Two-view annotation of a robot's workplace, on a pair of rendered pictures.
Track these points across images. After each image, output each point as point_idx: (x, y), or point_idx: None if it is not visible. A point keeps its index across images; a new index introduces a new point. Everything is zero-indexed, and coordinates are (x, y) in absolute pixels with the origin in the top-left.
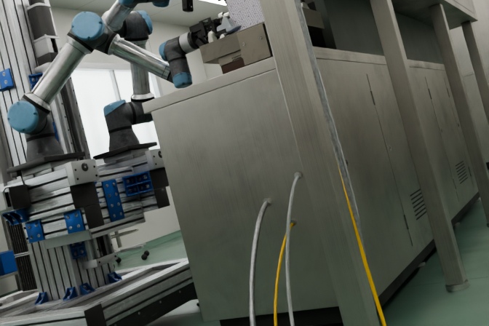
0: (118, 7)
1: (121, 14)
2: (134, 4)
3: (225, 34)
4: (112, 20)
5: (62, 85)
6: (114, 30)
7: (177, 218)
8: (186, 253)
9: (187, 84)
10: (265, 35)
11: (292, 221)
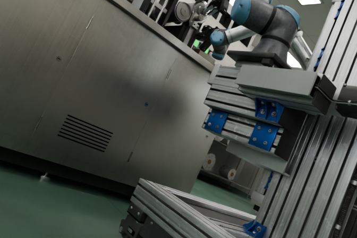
0: None
1: None
2: None
3: (200, 39)
4: None
5: (300, 66)
6: None
7: (210, 146)
8: (202, 165)
9: (215, 58)
10: None
11: None
